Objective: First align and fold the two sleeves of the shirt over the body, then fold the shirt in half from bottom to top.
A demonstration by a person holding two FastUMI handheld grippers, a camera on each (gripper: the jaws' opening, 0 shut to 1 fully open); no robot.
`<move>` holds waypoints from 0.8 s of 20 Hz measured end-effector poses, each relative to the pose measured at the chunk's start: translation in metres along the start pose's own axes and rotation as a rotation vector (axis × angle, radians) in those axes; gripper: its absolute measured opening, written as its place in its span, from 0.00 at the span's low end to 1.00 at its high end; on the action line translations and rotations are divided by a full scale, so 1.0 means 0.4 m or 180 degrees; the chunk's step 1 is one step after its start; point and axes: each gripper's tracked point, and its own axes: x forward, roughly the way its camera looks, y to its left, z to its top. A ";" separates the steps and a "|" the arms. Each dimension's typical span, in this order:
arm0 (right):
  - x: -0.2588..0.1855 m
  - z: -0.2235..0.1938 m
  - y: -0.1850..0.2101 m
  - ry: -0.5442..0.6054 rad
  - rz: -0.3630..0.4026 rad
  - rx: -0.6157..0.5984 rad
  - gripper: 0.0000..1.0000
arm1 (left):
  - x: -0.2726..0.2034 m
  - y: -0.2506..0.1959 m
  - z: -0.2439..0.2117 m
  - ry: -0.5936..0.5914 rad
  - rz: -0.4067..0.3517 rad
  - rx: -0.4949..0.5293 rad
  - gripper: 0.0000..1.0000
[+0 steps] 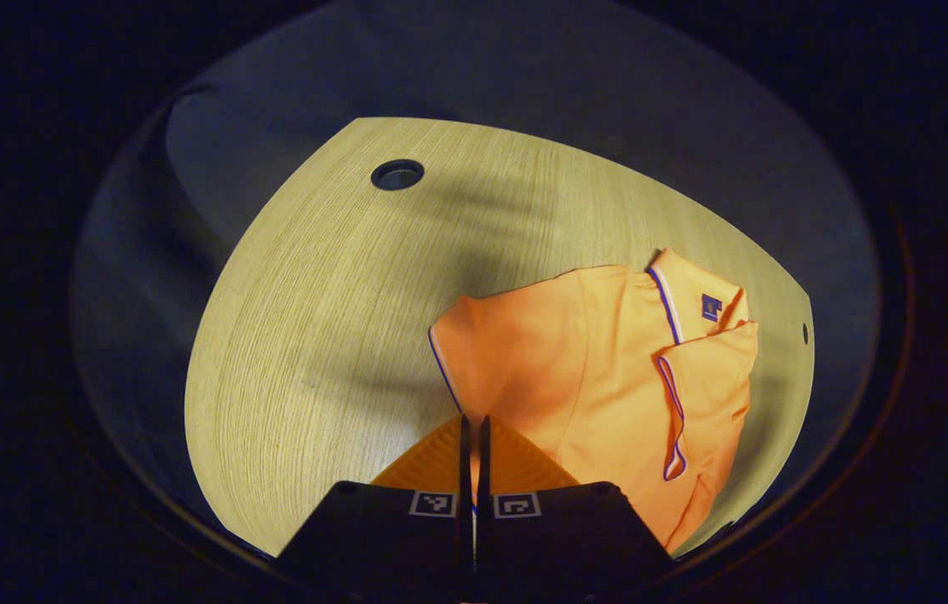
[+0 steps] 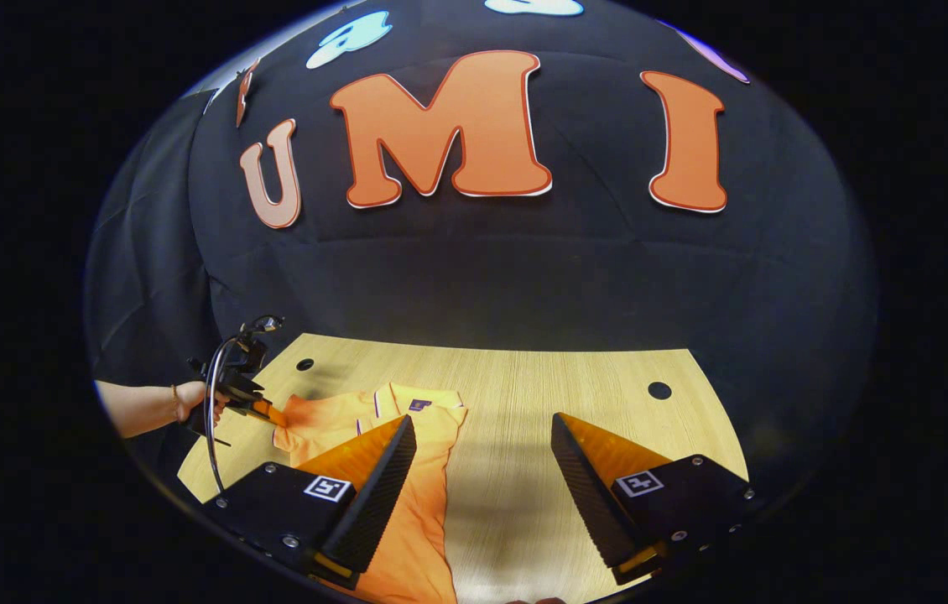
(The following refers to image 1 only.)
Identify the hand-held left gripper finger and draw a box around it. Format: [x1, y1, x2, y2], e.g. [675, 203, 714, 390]
[273, 414, 475, 588]
[474, 415, 676, 588]

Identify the orange T-shirt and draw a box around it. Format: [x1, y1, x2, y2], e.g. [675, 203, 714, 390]
[428, 247, 760, 556]

